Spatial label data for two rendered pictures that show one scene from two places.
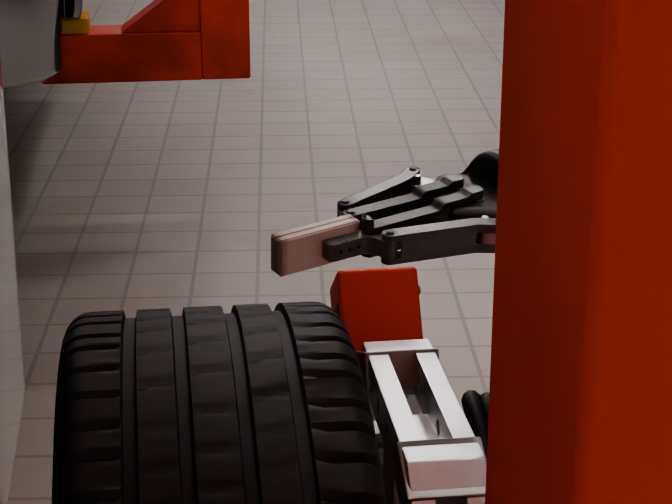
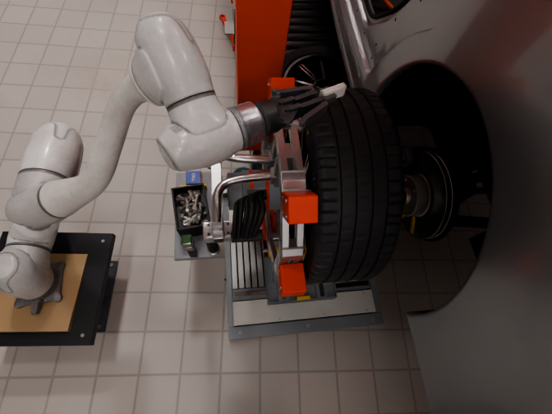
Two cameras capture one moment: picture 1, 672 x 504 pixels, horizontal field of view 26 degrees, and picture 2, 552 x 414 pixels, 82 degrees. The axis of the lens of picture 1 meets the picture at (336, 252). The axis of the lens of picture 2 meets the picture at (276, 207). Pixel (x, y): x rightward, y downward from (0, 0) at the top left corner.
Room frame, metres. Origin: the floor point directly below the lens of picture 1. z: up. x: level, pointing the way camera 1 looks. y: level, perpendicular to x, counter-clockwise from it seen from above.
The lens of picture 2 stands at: (1.58, -0.16, 1.83)
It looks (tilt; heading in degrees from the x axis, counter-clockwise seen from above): 65 degrees down; 169
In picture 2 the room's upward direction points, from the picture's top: 13 degrees clockwise
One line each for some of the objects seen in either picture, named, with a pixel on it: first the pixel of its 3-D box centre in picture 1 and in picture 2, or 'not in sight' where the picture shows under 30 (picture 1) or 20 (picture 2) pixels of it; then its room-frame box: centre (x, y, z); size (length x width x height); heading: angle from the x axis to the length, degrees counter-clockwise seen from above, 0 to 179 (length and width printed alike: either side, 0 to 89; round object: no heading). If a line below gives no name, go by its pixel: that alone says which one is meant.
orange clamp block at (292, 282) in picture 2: not in sight; (291, 279); (1.39, -0.02, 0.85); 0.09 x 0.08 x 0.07; 7
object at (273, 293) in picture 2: not in sight; (296, 255); (1.10, 0.11, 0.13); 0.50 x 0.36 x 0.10; 7
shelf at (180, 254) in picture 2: not in sight; (194, 213); (1.02, -0.42, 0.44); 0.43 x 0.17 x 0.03; 7
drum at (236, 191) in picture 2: not in sight; (258, 190); (1.08, -0.14, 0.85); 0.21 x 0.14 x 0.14; 97
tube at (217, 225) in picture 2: not in sight; (246, 193); (1.19, -0.18, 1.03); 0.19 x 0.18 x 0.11; 97
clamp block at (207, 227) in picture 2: not in sight; (218, 232); (1.27, -0.25, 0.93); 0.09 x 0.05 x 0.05; 97
